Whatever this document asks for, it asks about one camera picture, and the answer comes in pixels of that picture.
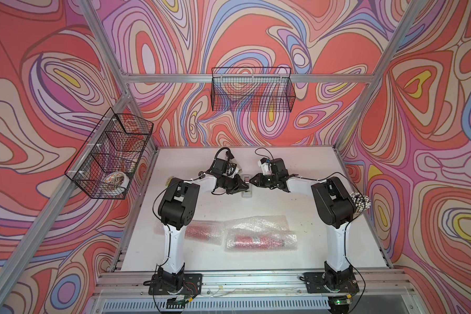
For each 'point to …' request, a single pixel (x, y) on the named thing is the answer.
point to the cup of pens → (361, 202)
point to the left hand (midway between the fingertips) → (250, 188)
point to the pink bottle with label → (198, 232)
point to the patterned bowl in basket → (116, 182)
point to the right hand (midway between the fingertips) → (252, 185)
